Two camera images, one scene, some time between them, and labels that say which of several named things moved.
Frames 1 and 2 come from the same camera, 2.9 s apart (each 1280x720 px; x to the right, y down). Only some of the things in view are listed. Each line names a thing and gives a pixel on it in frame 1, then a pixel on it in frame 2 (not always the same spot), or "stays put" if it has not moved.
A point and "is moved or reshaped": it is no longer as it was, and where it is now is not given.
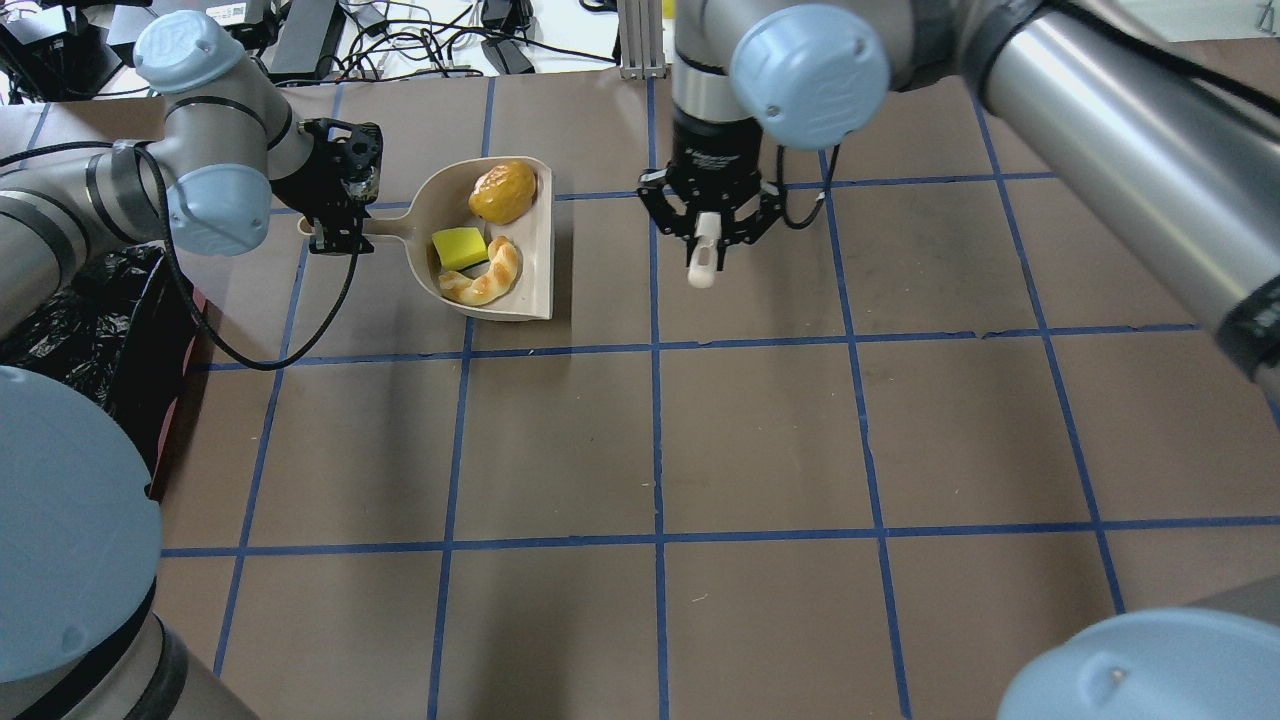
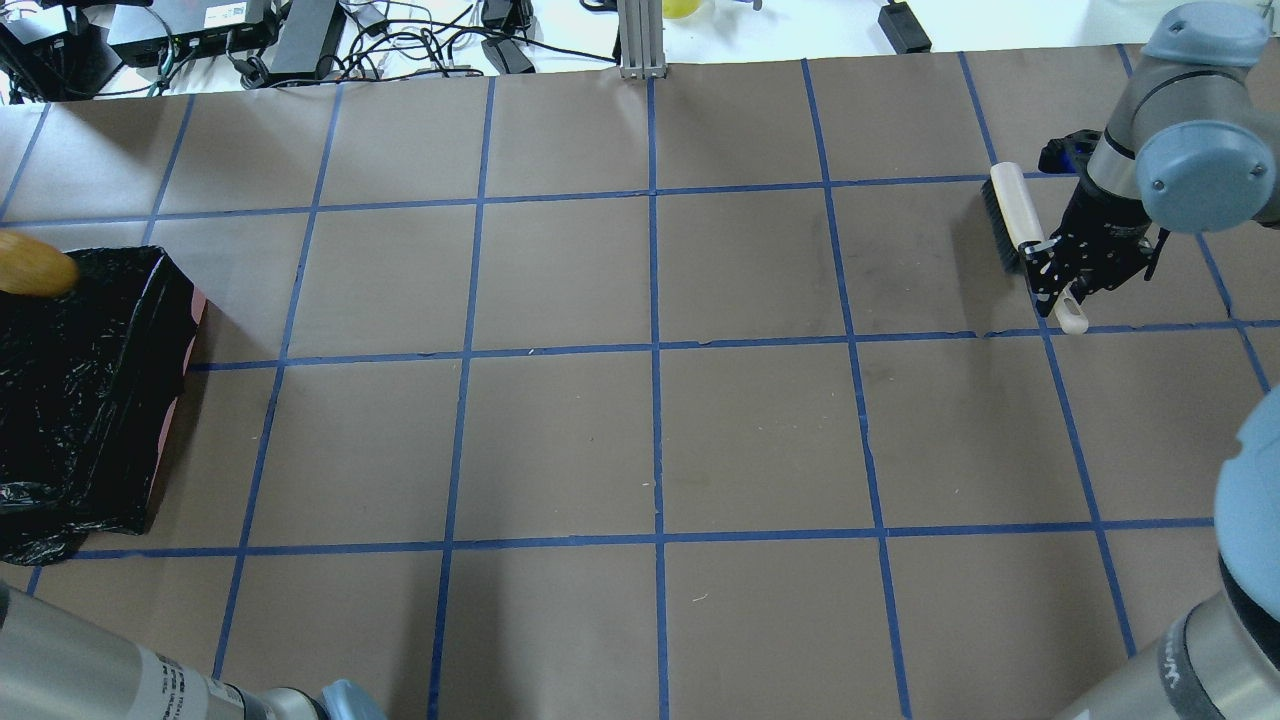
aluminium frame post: x=641 y=24 stays put
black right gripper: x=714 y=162 -> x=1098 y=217
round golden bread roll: x=504 y=193 is moved or reshaped
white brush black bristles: x=708 y=234 -> x=1011 y=214
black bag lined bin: x=126 y=327 stays put
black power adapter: x=508 y=56 stays put
